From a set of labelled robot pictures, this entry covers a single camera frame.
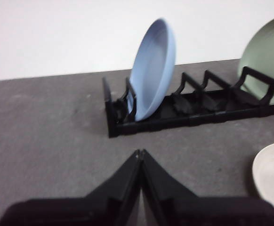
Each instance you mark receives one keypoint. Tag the green plate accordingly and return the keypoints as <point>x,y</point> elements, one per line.
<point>264,51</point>

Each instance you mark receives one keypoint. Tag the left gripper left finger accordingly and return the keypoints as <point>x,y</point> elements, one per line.
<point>92,209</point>

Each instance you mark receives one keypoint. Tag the pale yellow cream plate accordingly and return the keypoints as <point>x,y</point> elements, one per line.
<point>273,169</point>

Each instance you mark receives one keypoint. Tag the blue plate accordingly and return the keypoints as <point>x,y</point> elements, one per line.
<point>151,70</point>

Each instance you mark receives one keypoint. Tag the black plastic plate rack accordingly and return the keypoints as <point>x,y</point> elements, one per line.
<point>174,118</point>

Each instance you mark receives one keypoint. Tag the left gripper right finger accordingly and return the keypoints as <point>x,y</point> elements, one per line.
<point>186,209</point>

